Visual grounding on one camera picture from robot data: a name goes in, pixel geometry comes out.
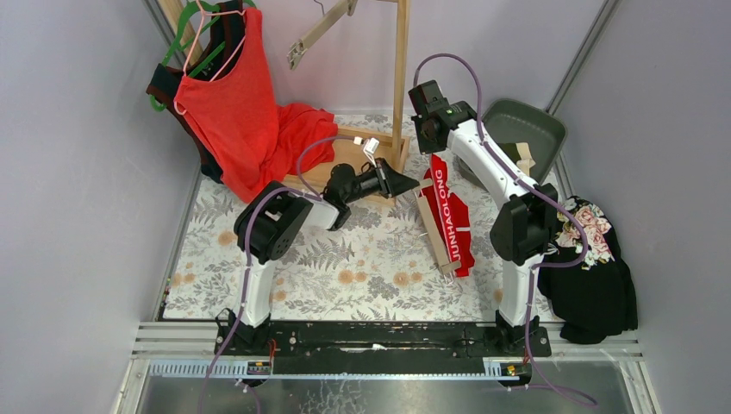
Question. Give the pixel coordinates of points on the green plastic hanger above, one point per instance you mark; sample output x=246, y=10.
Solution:
x=185, y=40

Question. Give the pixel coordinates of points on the red tank top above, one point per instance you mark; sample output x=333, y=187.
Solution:
x=236, y=118

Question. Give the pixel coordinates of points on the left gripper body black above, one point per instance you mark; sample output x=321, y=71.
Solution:
x=383, y=180

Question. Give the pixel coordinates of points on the black floral garment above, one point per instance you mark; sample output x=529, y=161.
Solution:
x=596, y=298

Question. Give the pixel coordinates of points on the grey plastic bin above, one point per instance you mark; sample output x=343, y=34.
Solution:
x=509, y=121

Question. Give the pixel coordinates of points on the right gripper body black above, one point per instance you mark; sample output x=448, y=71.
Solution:
x=425, y=93

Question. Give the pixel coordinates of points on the wooden clothes rack stand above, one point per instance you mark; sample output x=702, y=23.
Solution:
x=393, y=145

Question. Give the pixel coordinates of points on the red underwear with white lettering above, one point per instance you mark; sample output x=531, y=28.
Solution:
x=451, y=215

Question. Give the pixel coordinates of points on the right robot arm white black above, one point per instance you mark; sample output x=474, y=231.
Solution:
x=527, y=211

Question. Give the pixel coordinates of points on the floral table cloth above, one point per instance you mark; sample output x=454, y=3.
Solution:
x=379, y=266

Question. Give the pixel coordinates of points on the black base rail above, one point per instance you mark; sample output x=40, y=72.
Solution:
x=322, y=348

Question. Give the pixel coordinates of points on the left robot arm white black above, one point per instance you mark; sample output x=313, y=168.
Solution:
x=270, y=223

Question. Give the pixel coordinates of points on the dark striped garment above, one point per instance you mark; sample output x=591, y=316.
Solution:
x=165, y=82

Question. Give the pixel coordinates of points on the olive green underwear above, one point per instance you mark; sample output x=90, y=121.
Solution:
x=519, y=153

